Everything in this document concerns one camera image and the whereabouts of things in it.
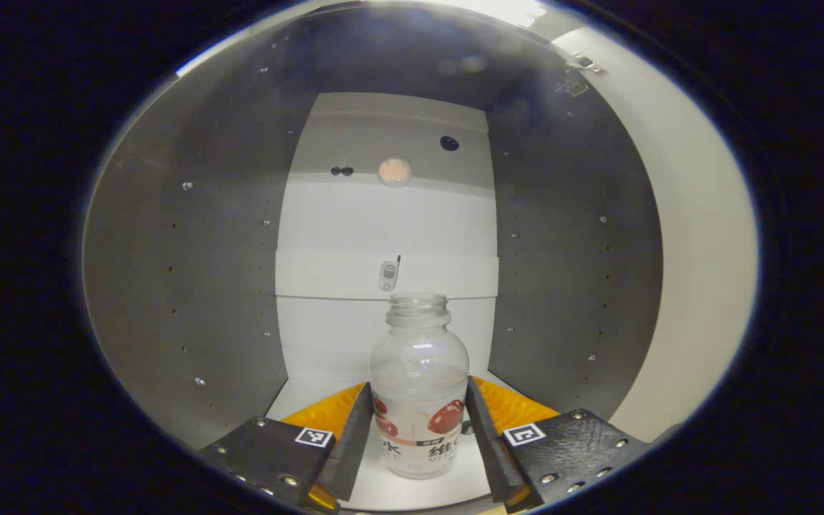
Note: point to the clear plastic bottle red label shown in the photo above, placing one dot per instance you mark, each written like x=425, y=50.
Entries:
x=419, y=372

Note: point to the dark grey cabinet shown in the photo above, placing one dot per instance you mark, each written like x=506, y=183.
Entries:
x=204, y=286

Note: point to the large ceiling light panel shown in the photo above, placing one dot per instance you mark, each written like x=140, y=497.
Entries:
x=512, y=11

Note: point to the metal door hinge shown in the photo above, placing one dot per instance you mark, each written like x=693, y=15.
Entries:
x=584, y=63

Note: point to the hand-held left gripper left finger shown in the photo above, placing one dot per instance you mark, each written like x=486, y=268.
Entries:
x=351, y=458

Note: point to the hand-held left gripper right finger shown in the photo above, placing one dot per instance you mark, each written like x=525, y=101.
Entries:
x=487, y=443

